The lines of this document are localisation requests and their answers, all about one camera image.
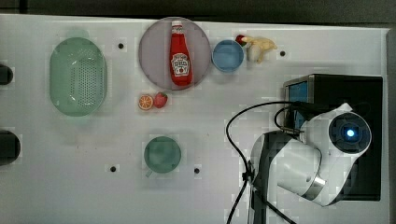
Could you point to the toy strawberry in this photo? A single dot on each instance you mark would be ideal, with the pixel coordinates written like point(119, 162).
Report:
point(160, 100)

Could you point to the blue bowl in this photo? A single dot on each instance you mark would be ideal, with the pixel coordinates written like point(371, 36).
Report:
point(227, 56)

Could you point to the yellow plush toy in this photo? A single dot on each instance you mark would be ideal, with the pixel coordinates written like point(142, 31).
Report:
point(256, 47)

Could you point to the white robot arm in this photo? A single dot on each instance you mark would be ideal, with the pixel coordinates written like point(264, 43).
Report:
point(314, 164)

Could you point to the black toaster oven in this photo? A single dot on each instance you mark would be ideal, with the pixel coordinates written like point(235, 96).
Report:
point(364, 95)

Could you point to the green colander basket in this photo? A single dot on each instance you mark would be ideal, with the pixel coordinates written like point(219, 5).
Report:
point(77, 77)

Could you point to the red ketchup bottle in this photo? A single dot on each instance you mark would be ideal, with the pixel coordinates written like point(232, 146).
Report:
point(179, 57)

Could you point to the grey round plate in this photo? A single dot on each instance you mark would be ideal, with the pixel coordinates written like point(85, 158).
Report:
point(154, 50)

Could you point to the toy orange slice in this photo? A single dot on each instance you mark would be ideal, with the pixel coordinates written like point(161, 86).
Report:
point(145, 102)

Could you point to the black cylinder post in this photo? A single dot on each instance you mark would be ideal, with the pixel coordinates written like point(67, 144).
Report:
point(6, 75)
point(10, 147)

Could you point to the green mug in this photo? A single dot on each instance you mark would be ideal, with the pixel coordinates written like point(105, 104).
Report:
point(162, 155)

